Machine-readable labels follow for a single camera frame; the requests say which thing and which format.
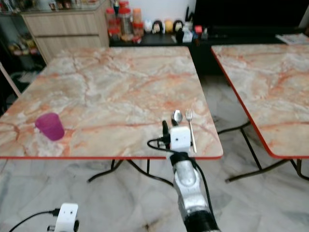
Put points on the marble top folding table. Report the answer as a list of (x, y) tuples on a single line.
[(265, 82), (125, 89)]

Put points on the small red box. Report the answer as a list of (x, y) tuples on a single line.
[(198, 29)]

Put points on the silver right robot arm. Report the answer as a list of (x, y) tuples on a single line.
[(188, 188)]

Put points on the printed magazine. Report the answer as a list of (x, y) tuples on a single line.
[(294, 38)]

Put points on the dark cluttered storage shelf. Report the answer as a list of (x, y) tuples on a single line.
[(14, 43)]

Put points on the silver metal fork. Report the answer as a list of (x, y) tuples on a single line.
[(190, 128)]

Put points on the pale slanted wooden bar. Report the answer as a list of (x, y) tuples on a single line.
[(10, 80)]

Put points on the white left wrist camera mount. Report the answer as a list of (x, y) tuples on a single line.
[(67, 217)]

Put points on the clear jar with red lid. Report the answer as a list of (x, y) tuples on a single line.
[(125, 21)]

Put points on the purple plastic cup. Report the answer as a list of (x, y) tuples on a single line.
[(50, 126)]

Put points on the light wooden cabinet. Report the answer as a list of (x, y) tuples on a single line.
[(67, 31)]

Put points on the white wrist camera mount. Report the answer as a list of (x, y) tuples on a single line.
[(179, 138), (67, 217)]

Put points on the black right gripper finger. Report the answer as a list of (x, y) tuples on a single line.
[(174, 124), (165, 127)]

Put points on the orange filled plastic jar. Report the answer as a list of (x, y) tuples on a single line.
[(136, 20)]

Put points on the yellow round figurine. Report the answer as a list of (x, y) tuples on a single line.
[(168, 25)]

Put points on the black television screen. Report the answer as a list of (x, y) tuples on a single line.
[(251, 12)]

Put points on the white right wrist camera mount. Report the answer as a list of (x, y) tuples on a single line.
[(179, 138)]

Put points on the silver metal spoon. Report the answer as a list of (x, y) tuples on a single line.
[(177, 116)]

